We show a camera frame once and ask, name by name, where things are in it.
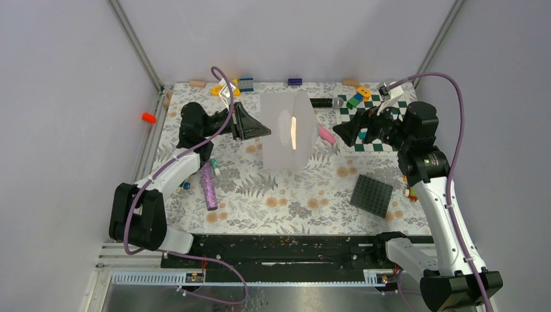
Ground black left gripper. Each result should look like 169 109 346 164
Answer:
201 101 271 141

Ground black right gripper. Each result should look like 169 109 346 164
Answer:
332 98 412 151

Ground green white glue stick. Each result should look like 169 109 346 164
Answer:
210 158 221 176

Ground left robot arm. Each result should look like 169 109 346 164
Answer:
109 102 271 267

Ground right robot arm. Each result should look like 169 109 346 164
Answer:
333 101 503 311

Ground green blue toy brick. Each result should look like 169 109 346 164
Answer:
346 93 364 110

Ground black microphone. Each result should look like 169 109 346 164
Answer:
310 97 344 109

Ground pink microphone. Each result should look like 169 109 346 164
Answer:
318 124 336 145

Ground grey and blue brick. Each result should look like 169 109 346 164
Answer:
238 77 254 92

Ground wooden block back right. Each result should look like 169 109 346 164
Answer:
342 79 362 88

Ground floral patterned table mat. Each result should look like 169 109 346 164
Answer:
152 83 432 236

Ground yellow triangle shape toy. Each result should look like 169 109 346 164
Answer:
211 79 241 97

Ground light wooden block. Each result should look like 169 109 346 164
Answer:
188 80 206 88

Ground dark grey studded baseplate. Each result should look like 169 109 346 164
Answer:
349 175 393 218

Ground purple glitter microphone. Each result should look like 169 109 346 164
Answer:
199 162 218 211

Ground multicolour brick stack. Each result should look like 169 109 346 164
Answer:
403 175 418 202

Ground red plastic cylinder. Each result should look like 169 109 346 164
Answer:
141 112 157 124

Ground orange yellow ring toy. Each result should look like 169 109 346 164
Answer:
357 86 372 101

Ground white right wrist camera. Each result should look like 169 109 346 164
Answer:
376 82 404 114

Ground wooden block by rail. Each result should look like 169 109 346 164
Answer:
163 92 173 109

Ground aluminium side rail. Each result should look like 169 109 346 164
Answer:
127 84 175 185

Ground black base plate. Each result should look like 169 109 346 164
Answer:
160 232 402 283

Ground white perforated cable tray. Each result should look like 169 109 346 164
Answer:
110 270 389 289

